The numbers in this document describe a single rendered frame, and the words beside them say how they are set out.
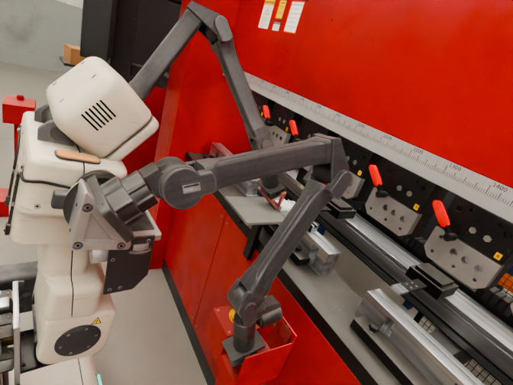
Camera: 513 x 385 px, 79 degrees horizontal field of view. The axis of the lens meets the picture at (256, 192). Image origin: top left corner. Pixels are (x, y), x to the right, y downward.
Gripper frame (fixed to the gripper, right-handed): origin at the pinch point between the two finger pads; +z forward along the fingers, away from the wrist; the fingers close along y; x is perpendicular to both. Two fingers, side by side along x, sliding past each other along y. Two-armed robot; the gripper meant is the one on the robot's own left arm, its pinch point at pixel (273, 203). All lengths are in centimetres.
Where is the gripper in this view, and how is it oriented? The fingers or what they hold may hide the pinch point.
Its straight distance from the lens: 119.2
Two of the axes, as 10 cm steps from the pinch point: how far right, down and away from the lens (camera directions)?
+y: -4.7, -4.8, 7.4
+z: 1.3, 7.9, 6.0
